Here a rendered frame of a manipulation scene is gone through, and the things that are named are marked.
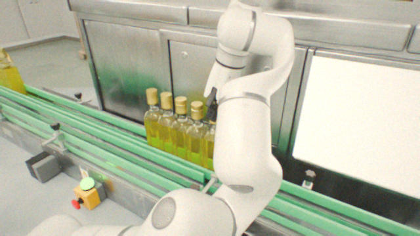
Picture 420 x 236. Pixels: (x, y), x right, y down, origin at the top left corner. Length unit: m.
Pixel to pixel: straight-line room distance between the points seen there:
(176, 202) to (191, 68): 0.58
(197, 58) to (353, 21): 0.43
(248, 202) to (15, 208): 0.92
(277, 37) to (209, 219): 0.33
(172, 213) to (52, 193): 0.88
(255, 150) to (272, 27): 0.24
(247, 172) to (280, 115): 0.45
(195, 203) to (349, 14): 0.53
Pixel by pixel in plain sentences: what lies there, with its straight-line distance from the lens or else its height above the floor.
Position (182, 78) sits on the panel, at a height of 1.16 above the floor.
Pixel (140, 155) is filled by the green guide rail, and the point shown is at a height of 0.94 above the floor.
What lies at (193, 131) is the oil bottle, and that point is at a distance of 0.75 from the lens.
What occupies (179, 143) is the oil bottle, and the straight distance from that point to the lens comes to 0.81.
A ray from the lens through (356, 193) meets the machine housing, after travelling 0.92.
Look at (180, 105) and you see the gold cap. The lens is 0.75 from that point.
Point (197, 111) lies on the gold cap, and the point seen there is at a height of 1.14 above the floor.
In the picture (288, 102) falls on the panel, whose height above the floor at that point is 1.17.
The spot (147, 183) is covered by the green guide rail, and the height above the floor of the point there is 0.91.
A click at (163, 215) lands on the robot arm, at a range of 0.35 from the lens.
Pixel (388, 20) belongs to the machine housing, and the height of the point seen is 1.39.
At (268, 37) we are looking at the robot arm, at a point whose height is 1.38.
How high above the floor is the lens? 1.49
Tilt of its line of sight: 30 degrees down
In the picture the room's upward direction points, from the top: straight up
